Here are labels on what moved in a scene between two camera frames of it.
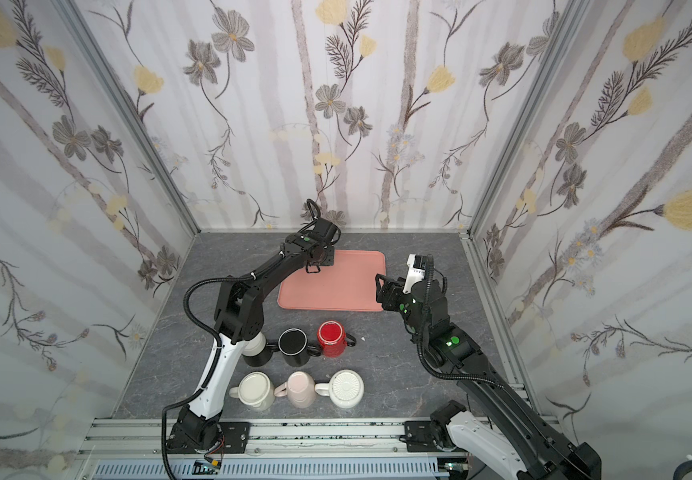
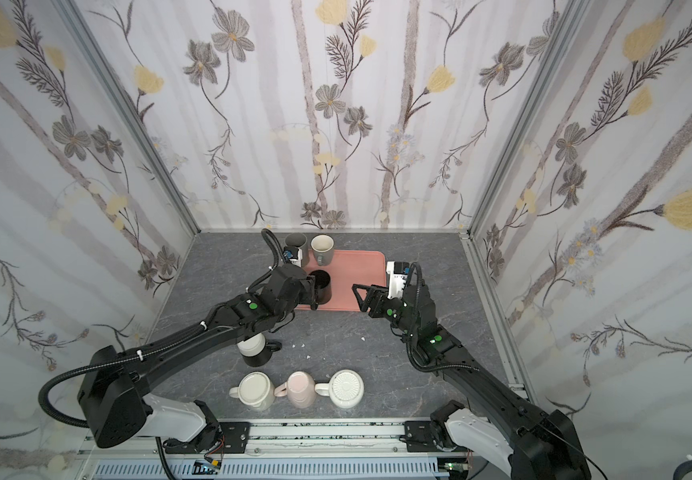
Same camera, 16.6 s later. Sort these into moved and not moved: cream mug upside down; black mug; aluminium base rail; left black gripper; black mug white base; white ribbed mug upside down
Moved: black mug; left black gripper
Not moved: aluminium base rail; cream mug upside down; white ribbed mug upside down; black mug white base
